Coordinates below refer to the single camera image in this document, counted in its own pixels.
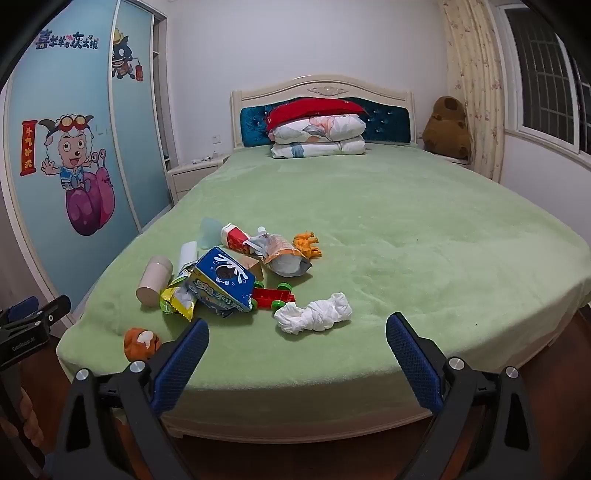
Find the cream nightstand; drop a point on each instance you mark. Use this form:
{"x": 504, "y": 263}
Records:
{"x": 191, "y": 177}

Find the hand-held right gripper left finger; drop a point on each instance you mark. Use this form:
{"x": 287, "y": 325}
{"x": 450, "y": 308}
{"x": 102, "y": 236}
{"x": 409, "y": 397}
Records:
{"x": 184, "y": 360}

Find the white cloth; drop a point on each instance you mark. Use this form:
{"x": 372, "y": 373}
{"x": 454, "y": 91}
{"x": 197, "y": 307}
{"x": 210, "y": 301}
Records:
{"x": 314, "y": 314}

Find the white foam tube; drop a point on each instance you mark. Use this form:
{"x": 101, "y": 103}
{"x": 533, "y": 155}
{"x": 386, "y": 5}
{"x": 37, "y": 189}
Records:
{"x": 188, "y": 256}

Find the white folded quilt blue band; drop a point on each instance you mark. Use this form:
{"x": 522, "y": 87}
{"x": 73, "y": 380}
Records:
{"x": 323, "y": 148}

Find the translucent green plastic cup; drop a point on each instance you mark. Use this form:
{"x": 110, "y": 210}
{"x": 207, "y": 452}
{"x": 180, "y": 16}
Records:
{"x": 210, "y": 233}

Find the red toy car green wheels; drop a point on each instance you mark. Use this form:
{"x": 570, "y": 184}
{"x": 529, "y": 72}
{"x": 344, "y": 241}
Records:
{"x": 270, "y": 295}

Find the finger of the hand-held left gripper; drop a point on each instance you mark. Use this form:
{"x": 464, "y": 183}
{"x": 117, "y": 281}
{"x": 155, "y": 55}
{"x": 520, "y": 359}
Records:
{"x": 23, "y": 309}
{"x": 53, "y": 311}

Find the orange plush toy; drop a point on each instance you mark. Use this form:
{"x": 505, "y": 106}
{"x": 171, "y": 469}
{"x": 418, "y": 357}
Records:
{"x": 141, "y": 344}

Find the printed snack pouch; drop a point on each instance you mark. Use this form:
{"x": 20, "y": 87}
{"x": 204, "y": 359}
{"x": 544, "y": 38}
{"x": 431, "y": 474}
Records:
{"x": 284, "y": 258}

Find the beige cylindrical cup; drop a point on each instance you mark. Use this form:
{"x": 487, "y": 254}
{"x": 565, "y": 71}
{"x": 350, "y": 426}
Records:
{"x": 153, "y": 281}

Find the orange claw toy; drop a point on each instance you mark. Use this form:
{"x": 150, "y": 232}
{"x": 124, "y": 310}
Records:
{"x": 308, "y": 247}

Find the yellow-green snack packet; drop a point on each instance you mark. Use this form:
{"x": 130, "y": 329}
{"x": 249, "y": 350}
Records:
{"x": 178, "y": 300}

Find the cream headboard blue padding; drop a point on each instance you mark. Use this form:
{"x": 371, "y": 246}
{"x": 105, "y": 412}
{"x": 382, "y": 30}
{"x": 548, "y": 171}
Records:
{"x": 392, "y": 124}

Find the floral cream curtain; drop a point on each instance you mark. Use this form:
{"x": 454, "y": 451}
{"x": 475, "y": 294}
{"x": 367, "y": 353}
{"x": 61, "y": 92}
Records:
{"x": 475, "y": 92}

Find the window with grille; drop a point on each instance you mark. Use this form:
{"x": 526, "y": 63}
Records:
{"x": 549, "y": 78}

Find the blue milk carton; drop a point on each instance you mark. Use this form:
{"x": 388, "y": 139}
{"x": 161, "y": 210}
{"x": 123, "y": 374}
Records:
{"x": 224, "y": 279}

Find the bed with green blanket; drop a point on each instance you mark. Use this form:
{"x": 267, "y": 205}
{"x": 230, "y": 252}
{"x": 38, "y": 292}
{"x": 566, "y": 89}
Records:
{"x": 392, "y": 240}

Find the brown plush bear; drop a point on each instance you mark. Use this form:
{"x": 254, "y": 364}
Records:
{"x": 448, "y": 127}

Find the person's left hand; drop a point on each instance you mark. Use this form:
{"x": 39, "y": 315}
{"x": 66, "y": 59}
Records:
{"x": 31, "y": 431}

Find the brown wooden block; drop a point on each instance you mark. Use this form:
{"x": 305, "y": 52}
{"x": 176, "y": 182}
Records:
{"x": 253, "y": 266}

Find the red and white carton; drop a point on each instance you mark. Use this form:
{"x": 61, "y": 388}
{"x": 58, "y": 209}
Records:
{"x": 233, "y": 239}

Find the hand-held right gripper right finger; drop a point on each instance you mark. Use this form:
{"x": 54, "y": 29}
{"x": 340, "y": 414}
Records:
{"x": 411, "y": 360}

